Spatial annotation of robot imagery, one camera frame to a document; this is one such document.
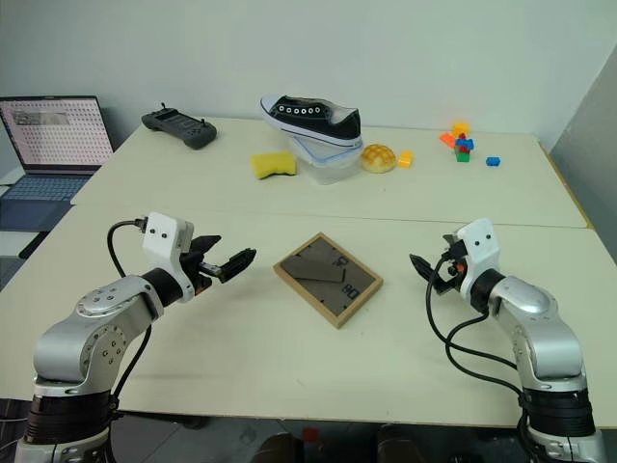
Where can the green toy block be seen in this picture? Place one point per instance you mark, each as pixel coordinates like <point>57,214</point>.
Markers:
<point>463,157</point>

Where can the large yellow toy block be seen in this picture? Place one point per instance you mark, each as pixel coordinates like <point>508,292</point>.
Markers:
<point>461,128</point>

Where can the clear plastic container blue lid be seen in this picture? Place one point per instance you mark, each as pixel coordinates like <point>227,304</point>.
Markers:
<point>332,169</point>

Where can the wooden picture frame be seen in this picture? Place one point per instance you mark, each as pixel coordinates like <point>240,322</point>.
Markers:
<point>328,284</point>

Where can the red toy block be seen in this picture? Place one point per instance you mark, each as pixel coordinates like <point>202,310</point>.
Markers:
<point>461,136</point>

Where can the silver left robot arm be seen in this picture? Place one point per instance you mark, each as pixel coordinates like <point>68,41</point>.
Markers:
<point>62,342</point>

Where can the dark grey handheld controller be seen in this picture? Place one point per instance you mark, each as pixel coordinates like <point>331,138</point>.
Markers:
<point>178,126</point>

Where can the yellow sponge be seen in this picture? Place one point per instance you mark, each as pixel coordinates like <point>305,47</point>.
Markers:
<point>274,165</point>

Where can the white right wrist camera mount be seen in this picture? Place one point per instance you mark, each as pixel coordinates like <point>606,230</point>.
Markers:
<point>477,251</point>

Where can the black and white sneaker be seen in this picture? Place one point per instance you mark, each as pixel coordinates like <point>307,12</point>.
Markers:
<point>318,120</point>

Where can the open laptop computer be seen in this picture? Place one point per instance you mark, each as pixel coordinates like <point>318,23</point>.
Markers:
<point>53,130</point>

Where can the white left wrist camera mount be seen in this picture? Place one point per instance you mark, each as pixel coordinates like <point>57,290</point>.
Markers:
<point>161,241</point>

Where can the blue toy block stacked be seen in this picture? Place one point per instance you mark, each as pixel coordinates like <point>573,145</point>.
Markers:
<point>466,144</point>

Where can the dark rounded shape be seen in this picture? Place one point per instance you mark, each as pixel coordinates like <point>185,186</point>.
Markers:
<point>400,444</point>
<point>283,449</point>

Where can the round golden bread bun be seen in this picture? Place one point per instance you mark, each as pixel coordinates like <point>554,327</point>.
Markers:
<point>379,158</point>

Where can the small red object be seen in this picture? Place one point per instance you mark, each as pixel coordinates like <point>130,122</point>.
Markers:
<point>311,435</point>

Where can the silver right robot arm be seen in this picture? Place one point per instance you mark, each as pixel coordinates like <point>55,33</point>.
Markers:
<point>544,333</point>

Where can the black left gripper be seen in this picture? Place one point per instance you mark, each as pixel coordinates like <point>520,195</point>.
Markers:
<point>197,270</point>

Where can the small blue toy block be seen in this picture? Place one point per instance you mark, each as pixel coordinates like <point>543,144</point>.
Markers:
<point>493,162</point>

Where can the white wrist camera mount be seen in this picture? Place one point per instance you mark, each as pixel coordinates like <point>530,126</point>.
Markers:
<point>161,241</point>
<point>477,251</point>

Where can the orange toy block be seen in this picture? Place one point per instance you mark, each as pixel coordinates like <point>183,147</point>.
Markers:
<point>447,140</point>

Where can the grey partition panel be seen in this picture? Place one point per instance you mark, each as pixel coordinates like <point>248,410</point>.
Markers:
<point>593,169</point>

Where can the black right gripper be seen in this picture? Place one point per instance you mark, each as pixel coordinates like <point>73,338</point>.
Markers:
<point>450,279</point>

